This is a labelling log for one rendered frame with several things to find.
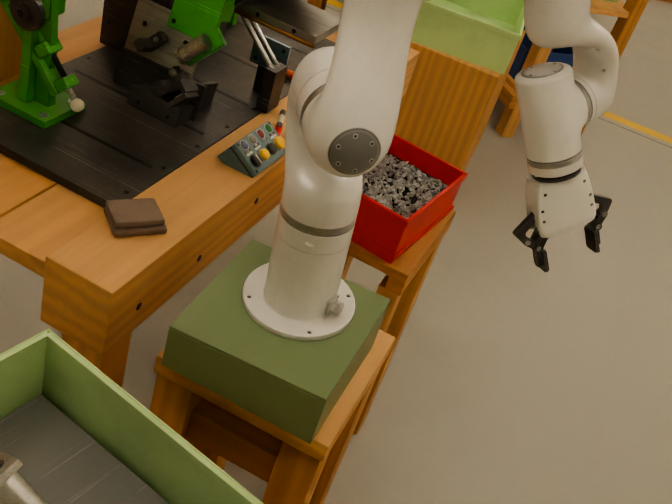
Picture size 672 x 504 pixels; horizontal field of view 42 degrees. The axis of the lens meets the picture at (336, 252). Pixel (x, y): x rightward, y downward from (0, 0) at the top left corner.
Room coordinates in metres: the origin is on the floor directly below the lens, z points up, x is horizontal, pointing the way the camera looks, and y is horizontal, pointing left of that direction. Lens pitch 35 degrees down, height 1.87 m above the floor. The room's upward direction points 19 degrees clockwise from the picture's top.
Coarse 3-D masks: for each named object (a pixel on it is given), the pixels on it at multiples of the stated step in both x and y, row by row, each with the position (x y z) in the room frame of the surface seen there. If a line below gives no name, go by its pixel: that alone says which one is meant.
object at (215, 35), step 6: (210, 30) 1.72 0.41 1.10; (216, 30) 1.71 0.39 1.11; (210, 36) 1.71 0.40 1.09; (216, 36) 1.71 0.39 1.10; (222, 36) 1.72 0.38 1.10; (216, 42) 1.71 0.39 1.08; (222, 42) 1.70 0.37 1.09; (216, 48) 1.70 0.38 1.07; (204, 54) 1.70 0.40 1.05; (210, 54) 1.71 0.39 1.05; (192, 60) 1.70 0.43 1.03; (198, 60) 1.70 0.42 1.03
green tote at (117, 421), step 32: (32, 352) 0.84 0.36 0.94; (64, 352) 0.85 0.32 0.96; (0, 384) 0.80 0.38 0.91; (32, 384) 0.85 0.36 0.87; (64, 384) 0.85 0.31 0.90; (96, 384) 0.82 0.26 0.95; (0, 416) 0.80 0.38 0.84; (96, 416) 0.82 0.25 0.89; (128, 416) 0.80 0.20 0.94; (128, 448) 0.79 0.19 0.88; (160, 448) 0.77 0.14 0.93; (192, 448) 0.76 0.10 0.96; (160, 480) 0.76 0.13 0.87; (192, 480) 0.74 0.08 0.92; (224, 480) 0.73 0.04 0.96
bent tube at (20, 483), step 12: (0, 456) 0.50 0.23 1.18; (0, 468) 0.47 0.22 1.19; (12, 468) 0.47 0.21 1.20; (0, 480) 0.46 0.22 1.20; (12, 480) 0.47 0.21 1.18; (24, 480) 0.48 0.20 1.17; (0, 492) 0.46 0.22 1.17; (12, 492) 0.47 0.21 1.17; (24, 492) 0.47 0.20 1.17; (36, 492) 0.48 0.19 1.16
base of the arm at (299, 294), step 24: (288, 240) 1.07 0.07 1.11; (312, 240) 1.06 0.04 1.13; (336, 240) 1.08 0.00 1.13; (264, 264) 1.18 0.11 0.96; (288, 264) 1.07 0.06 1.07; (312, 264) 1.06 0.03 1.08; (336, 264) 1.09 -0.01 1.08; (264, 288) 1.12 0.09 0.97; (288, 288) 1.07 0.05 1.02; (312, 288) 1.07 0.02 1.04; (336, 288) 1.11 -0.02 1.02; (264, 312) 1.07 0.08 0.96; (288, 312) 1.07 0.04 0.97; (312, 312) 1.08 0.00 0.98; (336, 312) 1.09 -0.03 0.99; (288, 336) 1.03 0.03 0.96; (312, 336) 1.04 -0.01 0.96
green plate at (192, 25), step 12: (180, 0) 1.75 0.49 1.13; (192, 0) 1.74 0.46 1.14; (204, 0) 1.74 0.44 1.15; (216, 0) 1.74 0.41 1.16; (228, 0) 1.77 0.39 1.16; (180, 12) 1.74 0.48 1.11; (192, 12) 1.74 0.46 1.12; (204, 12) 1.73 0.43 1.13; (216, 12) 1.73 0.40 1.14; (228, 12) 1.78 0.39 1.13; (168, 24) 1.74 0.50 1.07; (180, 24) 1.73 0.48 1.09; (192, 24) 1.73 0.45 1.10; (204, 24) 1.72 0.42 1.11; (216, 24) 1.72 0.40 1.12; (192, 36) 1.72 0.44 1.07
